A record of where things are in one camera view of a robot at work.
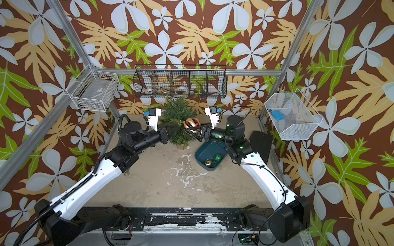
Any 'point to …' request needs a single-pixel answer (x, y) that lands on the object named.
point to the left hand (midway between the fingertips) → (178, 124)
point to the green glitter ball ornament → (218, 158)
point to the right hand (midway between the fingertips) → (191, 129)
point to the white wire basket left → (93, 89)
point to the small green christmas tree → (178, 110)
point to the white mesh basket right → (300, 119)
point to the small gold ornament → (208, 163)
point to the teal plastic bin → (211, 155)
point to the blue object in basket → (277, 115)
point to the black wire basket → (177, 81)
